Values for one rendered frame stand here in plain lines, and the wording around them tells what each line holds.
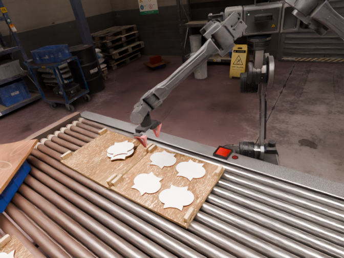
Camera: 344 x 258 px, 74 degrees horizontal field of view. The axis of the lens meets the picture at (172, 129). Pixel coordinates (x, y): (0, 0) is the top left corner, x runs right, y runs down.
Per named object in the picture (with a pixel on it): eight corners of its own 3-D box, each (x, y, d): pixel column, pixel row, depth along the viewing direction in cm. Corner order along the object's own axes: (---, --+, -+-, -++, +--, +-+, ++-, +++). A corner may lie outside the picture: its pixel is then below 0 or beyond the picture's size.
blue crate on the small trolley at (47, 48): (50, 57, 417) (45, 45, 406) (73, 56, 402) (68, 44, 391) (34, 63, 387) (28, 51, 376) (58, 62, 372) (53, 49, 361)
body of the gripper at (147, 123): (158, 123, 111) (155, 109, 108) (145, 133, 104) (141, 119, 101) (148, 122, 115) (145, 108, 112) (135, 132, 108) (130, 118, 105)
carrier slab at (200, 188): (156, 148, 129) (156, 145, 129) (224, 170, 108) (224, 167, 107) (111, 190, 106) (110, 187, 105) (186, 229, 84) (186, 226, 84)
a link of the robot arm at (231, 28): (255, 26, 85) (239, 3, 82) (227, 52, 87) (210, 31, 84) (220, 36, 127) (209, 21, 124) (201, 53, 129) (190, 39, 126)
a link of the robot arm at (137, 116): (163, 102, 104) (150, 88, 102) (159, 113, 94) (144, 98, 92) (145, 117, 109) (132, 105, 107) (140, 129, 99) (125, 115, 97)
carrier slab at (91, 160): (108, 131, 152) (107, 129, 151) (155, 148, 129) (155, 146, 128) (61, 163, 129) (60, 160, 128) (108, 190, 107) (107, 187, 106)
